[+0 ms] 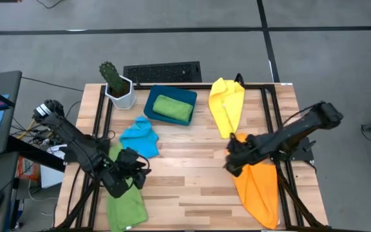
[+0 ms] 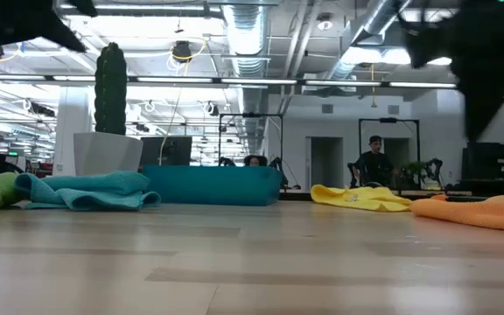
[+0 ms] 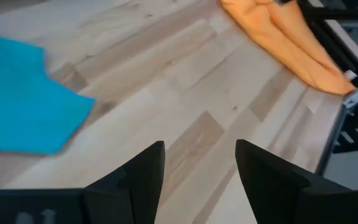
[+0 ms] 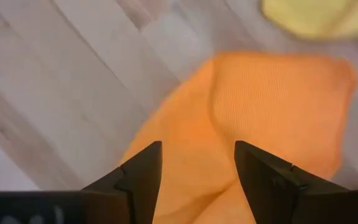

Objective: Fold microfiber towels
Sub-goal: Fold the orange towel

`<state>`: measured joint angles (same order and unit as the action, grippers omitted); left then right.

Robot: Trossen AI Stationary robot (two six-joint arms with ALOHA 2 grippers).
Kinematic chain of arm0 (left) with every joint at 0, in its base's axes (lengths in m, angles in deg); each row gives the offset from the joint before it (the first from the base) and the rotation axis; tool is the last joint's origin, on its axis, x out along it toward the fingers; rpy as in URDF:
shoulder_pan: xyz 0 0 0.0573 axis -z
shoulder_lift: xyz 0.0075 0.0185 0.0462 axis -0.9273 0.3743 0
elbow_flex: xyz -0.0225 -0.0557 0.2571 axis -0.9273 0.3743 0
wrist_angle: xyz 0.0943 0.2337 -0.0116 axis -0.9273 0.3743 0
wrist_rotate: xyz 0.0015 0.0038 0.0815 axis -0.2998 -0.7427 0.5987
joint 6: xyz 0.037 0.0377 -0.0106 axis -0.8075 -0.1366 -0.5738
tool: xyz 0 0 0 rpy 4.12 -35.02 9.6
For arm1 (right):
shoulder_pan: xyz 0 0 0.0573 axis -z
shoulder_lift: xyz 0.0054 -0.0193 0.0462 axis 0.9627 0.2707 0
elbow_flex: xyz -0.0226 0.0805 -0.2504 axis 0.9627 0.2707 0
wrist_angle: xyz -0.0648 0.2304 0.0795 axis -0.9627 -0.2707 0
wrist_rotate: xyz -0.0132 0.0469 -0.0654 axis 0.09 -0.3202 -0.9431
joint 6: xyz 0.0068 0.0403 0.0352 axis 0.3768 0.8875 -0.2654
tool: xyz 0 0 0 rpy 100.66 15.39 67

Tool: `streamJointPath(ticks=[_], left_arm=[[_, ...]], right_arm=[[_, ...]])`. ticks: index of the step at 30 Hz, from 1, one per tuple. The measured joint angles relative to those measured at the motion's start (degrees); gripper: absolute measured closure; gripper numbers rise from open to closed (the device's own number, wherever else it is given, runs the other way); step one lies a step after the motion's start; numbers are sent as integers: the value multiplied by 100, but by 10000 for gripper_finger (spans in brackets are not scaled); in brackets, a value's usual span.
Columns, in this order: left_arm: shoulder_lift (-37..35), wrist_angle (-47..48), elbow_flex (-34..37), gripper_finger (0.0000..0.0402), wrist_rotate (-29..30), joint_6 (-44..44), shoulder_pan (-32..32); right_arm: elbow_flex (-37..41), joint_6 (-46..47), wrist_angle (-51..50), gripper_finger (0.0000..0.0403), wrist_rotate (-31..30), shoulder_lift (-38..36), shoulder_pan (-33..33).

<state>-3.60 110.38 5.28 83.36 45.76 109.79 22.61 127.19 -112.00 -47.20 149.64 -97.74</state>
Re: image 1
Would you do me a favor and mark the white hexagonal plant pot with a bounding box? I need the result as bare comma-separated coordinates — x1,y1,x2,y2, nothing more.
104,75,138,111

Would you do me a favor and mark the blue microfiber towel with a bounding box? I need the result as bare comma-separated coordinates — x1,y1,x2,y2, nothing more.
119,115,160,160

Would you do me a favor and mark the green microfiber towel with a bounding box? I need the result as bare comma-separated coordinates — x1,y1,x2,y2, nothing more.
106,141,149,232
152,93,195,124

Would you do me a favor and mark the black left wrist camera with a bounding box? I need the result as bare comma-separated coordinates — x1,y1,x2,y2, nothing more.
117,147,140,166

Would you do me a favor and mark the yellow microfiber towel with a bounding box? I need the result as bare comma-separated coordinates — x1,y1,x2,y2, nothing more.
208,77,246,140

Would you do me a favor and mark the white paper box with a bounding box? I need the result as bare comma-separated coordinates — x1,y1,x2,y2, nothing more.
39,163,66,189

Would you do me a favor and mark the teal plastic tray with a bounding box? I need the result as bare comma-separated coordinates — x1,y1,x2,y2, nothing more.
143,84,198,127

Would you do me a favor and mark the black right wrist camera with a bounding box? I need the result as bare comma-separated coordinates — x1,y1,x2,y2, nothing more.
228,132,248,150

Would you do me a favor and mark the black desk leg bar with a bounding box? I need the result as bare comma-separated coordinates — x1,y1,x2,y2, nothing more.
6,135,66,173

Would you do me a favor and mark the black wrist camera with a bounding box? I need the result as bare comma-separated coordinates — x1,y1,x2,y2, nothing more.
117,147,140,166
228,132,248,150

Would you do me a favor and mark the green cactus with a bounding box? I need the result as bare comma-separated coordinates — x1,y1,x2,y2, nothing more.
99,61,127,97

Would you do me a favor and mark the black camera cable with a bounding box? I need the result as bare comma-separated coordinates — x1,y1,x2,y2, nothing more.
234,73,246,88

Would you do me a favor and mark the orange microfiber towel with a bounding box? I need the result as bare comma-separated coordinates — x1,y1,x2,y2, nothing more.
225,132,280,231

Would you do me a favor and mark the black keyboard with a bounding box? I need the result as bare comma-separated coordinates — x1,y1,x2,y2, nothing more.
122,61,203,84

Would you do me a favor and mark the yellow cable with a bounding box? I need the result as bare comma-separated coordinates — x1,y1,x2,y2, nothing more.
17,118,42,140

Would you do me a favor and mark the orange cardboard box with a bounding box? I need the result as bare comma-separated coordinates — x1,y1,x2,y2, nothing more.
17,156,41,182

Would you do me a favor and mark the black floor cable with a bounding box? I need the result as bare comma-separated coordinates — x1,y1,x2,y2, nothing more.
36,0,65,10
21,76,85,93

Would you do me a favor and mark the black aluminium table frame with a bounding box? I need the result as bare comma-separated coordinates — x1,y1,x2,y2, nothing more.
55,82,331,232

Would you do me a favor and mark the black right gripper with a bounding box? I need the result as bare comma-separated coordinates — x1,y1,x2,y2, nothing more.
224,135,266,179

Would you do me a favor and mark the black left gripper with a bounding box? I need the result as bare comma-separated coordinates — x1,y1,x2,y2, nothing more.
102,159,152,199

